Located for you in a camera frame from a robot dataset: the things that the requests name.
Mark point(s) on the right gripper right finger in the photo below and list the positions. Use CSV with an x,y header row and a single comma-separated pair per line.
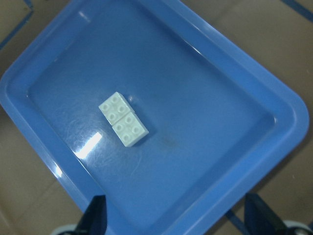
x,y
260,219

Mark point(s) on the white block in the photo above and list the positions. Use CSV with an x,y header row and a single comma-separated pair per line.
x,y
130,129
115,108

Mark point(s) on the blue plastic tray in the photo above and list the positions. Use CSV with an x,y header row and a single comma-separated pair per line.
x,y
218,121

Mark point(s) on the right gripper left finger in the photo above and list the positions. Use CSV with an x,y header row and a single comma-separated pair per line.
x,y
94,221

